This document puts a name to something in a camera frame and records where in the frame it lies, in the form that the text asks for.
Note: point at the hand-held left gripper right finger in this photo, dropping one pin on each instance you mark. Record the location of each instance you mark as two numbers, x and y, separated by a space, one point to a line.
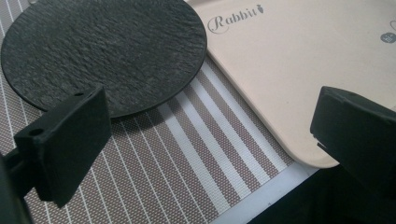
355 140

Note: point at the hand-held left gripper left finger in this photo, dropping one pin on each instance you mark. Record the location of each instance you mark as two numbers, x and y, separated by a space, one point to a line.
68 146

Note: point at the beige cutting board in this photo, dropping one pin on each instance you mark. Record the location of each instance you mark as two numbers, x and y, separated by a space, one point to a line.
305 71

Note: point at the round black slate plate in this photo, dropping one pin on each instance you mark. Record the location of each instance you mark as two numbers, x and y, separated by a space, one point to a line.
102 49

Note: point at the brown white striped placemat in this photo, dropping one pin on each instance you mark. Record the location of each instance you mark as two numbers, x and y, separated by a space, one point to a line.
193 161

